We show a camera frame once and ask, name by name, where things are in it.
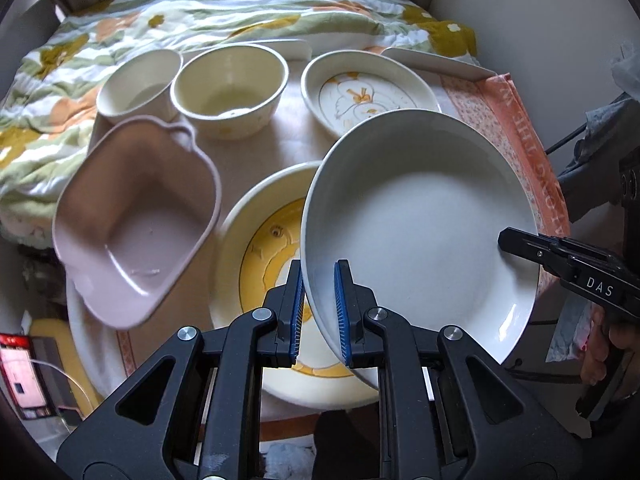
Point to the pink square bowl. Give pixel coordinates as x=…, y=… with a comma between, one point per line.
x=140, y=220

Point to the yellow cushion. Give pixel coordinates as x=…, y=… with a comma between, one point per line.
x=55, y=335

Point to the yellow patterned cream plate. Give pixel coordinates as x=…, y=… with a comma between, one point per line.
x=260, y=260

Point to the duck print plate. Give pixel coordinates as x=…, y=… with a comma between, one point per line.
x=350, y=95

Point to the clear plastic bag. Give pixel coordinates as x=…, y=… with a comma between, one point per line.
x=567, y=335

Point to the grey clothing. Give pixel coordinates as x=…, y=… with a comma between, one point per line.
x=600, y=125

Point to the white plastic bag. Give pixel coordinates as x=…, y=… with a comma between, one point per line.
x=627, y=70

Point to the red screen tablet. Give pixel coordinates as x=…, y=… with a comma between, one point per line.
x=22, y=375

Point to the floral blanket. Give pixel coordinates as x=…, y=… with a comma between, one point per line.
x=75, y=50

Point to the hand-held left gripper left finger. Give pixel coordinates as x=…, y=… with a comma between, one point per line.
x=296, y=305

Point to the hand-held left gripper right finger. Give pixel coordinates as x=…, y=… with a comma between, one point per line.
x=342, y=310

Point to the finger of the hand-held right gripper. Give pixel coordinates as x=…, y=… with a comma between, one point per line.
x=525, y=247

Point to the round cream bowl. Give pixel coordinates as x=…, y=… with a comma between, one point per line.
x=225, y=85

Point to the person's right hand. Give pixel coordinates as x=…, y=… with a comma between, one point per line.
x=595, y=355

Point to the plain white plate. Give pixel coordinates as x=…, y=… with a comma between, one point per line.
x=425, y=220

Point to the tall cream bowl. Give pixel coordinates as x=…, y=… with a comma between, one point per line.
x=140, y=80

